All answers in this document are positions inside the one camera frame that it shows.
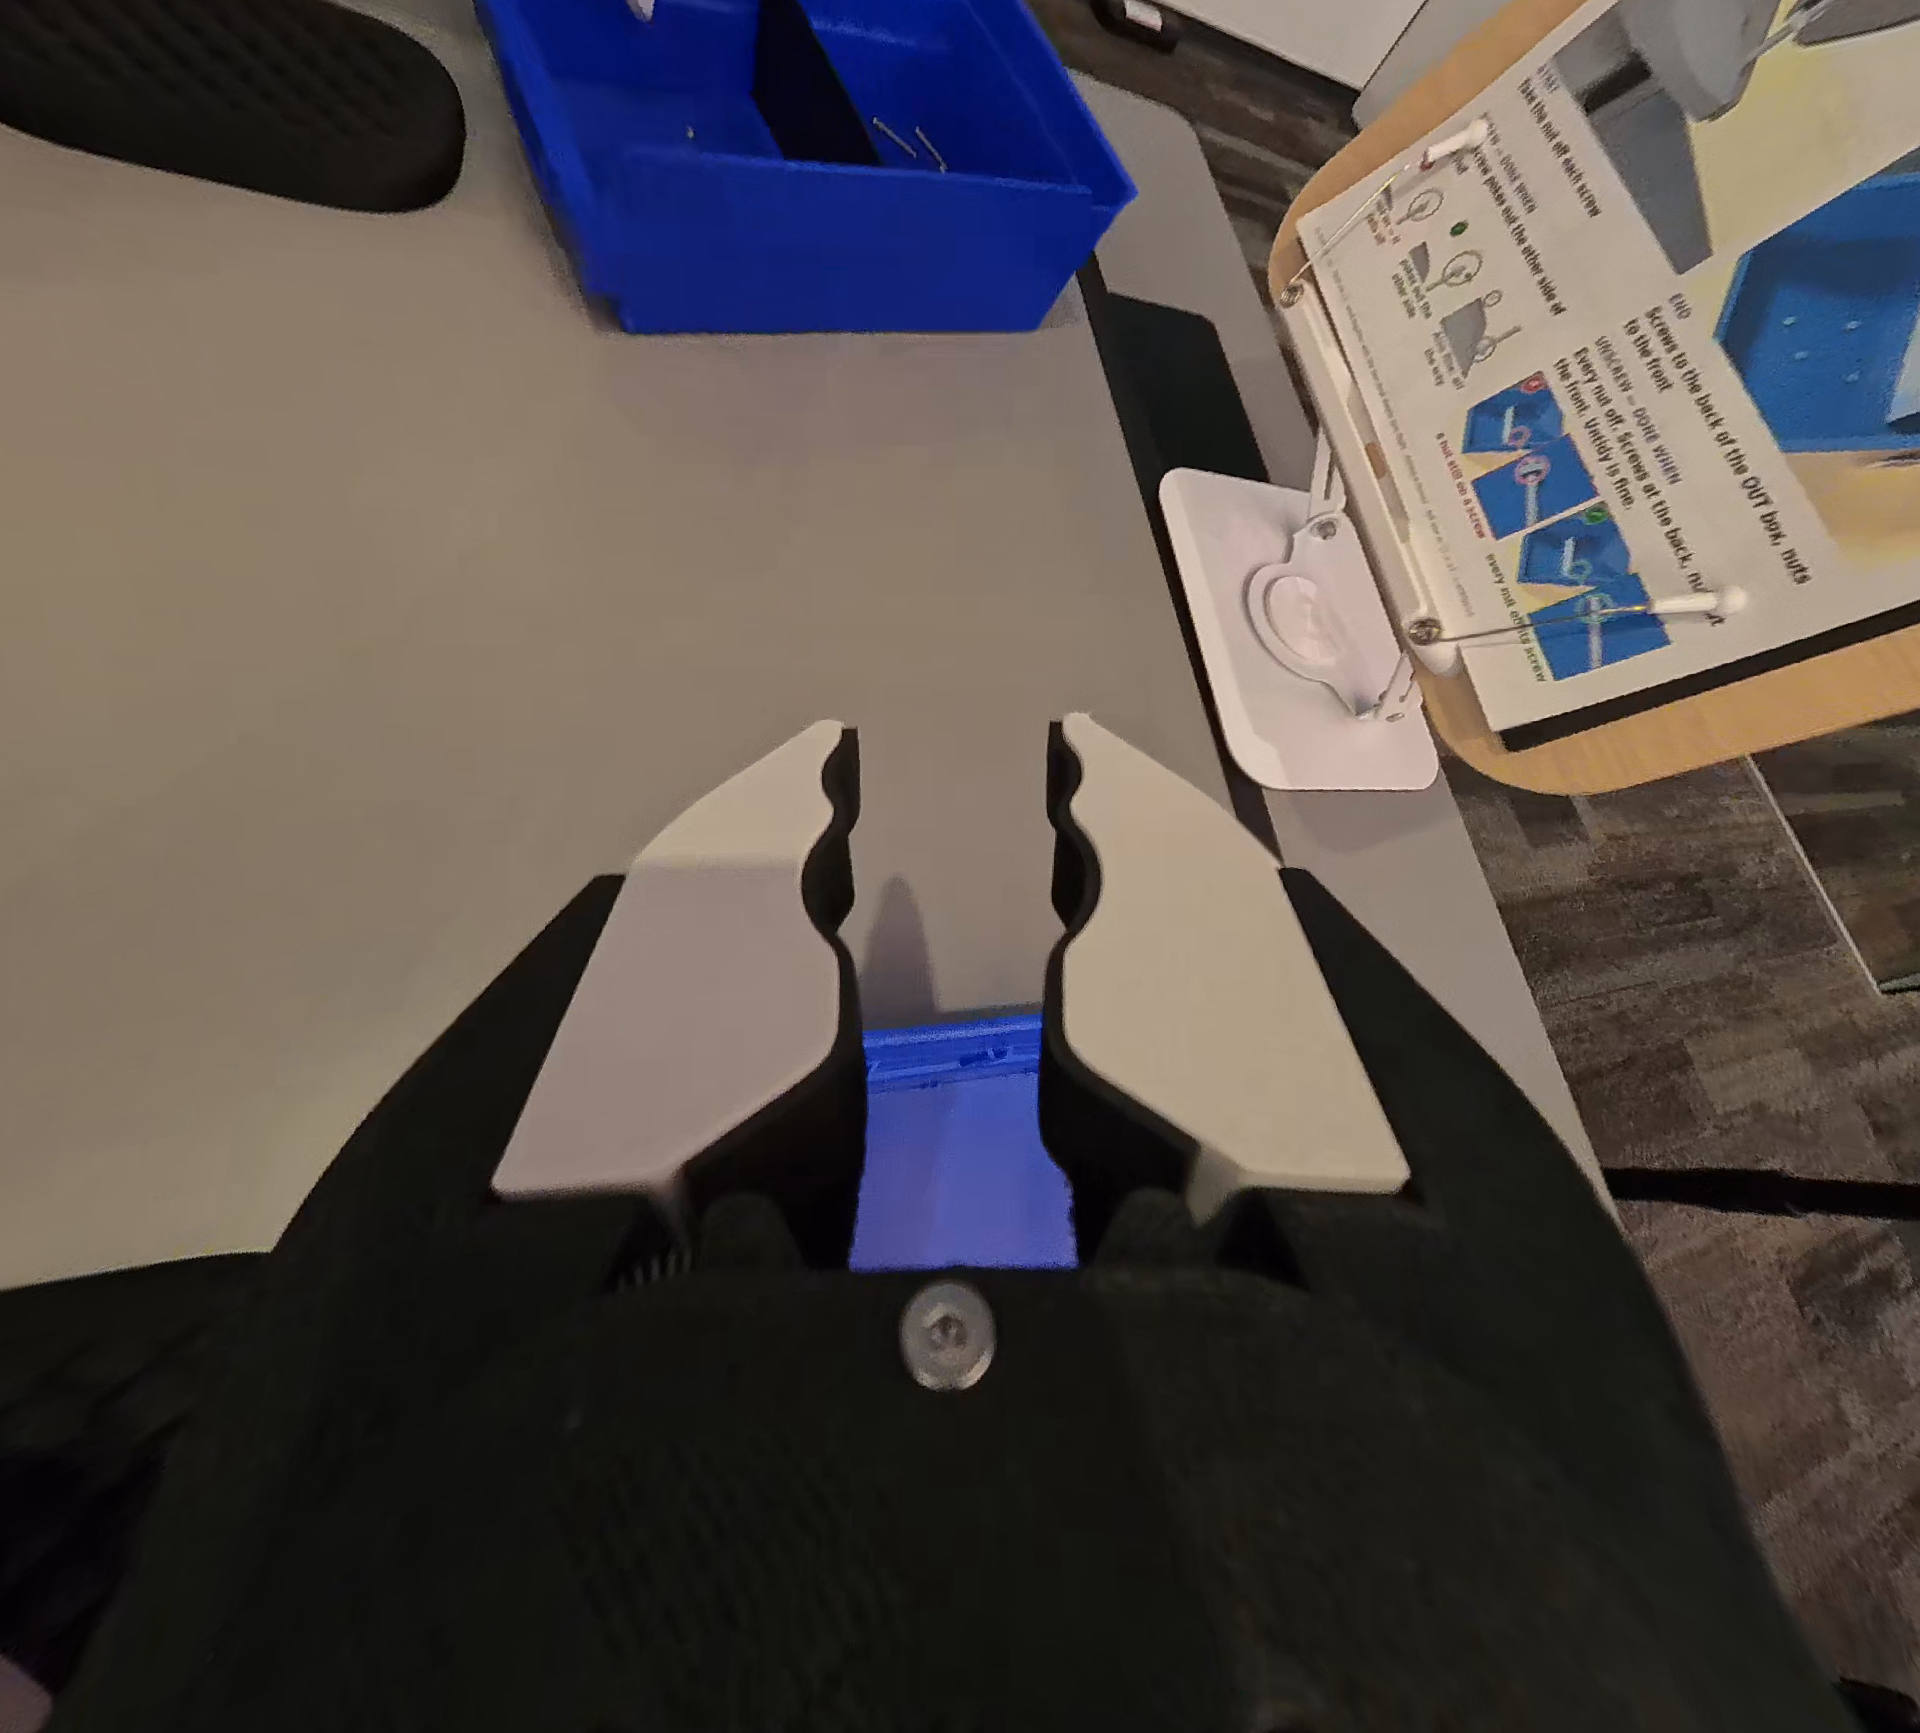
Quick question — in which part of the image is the white stand base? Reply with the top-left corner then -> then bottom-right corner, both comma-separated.
1159,466 -> 1442,792

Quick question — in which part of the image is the wire page holder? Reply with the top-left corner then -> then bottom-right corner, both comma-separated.
1407,582 -> 1750,648
1287,116 -> 1499,306

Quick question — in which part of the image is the blue divided plastic bin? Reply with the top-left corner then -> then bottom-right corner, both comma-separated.
469,0 -> 1141,337

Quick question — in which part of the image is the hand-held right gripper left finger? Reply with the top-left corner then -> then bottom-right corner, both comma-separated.
490,719 -> 872,1271

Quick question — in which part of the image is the black floor cable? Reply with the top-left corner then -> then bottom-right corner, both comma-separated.
1602,1162 -> 1920,1229

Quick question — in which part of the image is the black bin divider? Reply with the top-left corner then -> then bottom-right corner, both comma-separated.
753,0 -> 890,171

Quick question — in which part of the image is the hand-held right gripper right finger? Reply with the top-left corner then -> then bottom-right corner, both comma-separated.
1038,712 -> 1414,1271

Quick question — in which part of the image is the instruction sheet on stand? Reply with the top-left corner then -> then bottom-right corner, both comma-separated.
1267,0 -> 1920,796

